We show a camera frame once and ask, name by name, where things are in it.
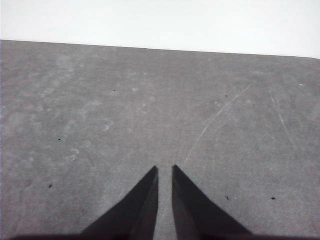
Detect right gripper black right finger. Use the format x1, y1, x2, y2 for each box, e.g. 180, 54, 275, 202
171, 164, 252, 237

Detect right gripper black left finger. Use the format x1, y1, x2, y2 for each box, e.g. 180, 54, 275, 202
80, 165, 160, 237

